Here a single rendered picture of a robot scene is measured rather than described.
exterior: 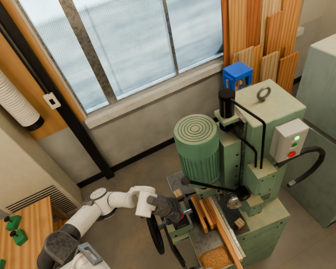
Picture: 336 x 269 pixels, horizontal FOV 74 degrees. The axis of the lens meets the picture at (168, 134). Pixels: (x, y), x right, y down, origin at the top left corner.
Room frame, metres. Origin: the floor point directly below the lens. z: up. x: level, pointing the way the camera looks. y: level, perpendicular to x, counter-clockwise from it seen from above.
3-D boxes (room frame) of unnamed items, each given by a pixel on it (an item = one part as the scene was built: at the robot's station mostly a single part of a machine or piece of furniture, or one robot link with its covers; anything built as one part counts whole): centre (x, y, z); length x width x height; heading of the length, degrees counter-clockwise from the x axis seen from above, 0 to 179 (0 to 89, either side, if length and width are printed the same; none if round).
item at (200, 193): (0.60, -0.13, 1.03); 0.14 x 0.07 x 0.09; 97
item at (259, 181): (0.48, -0.34, 1.22); 0.09 x 0.08 x 0.15; 97
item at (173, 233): (0.53, 0.08, 0.91); 0.15 x 0.14 x 0.09; 7
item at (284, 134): (0.50, -0.44, 1.40); 0.10 x 0.06 x 0.16; 97
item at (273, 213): (0.62, -0.23, 0.76); 0.57 x 0.45 x 0.09; 97
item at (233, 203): (0.49, -0.25, 1.02); 0.12 x 0.03 x 0.12; 97
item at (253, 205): (0.47, -0.31, 1.02); 0.09 x 0.07 x 0.12; 7
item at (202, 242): (0.54, -0.01, 0.87); 0.61 x 0.30 x 0.06; 7
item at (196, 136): (0.60, -0.11, 1.35); 0.18 x 0.18 x 0.31
